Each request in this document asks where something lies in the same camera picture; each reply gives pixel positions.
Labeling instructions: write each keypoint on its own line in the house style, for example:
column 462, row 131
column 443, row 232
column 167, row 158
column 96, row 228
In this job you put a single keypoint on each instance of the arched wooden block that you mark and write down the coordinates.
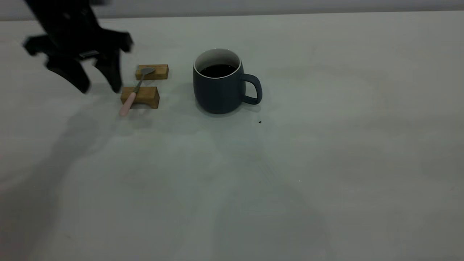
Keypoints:
column 148, row 95

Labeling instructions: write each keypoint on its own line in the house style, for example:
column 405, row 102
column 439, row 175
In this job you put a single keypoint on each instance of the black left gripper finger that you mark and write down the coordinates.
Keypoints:
column 72, row 74
column 112, row 70

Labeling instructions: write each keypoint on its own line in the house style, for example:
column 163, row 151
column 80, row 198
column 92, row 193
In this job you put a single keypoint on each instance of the rectangular wooden block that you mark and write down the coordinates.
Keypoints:
column 160, row 73

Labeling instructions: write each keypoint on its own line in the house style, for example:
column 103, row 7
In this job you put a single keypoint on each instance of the dark coffee liquid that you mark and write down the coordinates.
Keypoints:
column 218, row 70

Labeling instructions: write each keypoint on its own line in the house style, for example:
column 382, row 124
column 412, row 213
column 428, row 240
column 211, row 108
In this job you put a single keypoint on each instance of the dark grey ceramic mug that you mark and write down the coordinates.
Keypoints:
column 219, row 94

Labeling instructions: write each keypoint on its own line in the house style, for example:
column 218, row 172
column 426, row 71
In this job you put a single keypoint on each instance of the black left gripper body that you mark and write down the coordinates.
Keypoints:
column 69, row 29

